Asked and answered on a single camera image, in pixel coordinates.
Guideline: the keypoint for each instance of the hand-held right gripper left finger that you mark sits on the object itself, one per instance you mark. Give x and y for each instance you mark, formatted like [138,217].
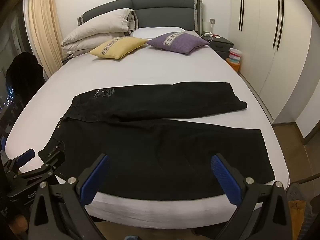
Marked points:
[93,180]

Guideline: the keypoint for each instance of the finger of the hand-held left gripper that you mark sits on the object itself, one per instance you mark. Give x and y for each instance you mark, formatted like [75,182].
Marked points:
[53,162]
[26,154]

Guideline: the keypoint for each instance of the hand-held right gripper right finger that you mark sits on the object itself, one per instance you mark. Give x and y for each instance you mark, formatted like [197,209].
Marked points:
[225,180]

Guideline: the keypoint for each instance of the black pants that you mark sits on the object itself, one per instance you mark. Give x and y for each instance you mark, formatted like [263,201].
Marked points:
[150,155]

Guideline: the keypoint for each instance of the person's left hand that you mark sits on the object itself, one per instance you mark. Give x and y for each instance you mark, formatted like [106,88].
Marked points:
[18,223]

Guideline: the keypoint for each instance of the dark clothes pile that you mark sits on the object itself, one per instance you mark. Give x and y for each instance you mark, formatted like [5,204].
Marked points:
[25,75]

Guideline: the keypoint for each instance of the orange-brown bag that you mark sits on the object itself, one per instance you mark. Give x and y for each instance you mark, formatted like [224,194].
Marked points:
[297,212]

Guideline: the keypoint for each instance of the orange container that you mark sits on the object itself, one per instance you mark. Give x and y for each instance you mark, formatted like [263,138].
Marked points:
[233,68]

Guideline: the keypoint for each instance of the beige curtain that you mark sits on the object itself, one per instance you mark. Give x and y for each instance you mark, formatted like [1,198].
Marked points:
[42,30]

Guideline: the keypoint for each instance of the bed with white sheet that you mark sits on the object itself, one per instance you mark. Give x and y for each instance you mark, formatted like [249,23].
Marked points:
[150,67]

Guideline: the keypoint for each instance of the white wardrobe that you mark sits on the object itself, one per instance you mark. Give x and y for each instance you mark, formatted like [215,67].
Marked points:
[262,55]

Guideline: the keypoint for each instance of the dark grey nightstand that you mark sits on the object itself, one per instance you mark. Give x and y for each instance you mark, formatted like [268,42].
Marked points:
[220,46]

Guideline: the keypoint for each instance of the purple cushion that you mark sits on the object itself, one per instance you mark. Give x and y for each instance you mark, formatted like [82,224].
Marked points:
[190,43]

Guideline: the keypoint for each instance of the yellow cushion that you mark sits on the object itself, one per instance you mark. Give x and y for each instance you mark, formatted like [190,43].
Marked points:
[130,43]

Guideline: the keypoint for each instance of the folded beige duvet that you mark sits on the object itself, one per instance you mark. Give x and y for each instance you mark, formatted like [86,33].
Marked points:
[100,27]

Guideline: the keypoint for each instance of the white power strip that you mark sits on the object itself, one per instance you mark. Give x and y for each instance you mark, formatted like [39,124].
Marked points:
[207,34]

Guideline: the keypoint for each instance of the white pillow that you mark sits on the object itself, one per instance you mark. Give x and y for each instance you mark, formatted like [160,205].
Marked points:
[155,31]

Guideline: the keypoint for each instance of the grey padded headboard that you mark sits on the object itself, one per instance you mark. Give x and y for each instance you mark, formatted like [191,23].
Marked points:
[162,12]

